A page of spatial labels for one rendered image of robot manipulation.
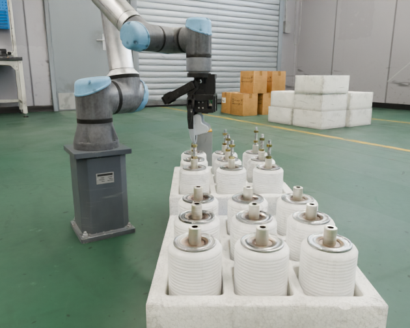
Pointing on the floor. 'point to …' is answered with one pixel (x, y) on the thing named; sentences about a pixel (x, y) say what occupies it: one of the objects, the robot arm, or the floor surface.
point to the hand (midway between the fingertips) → (192, 138)
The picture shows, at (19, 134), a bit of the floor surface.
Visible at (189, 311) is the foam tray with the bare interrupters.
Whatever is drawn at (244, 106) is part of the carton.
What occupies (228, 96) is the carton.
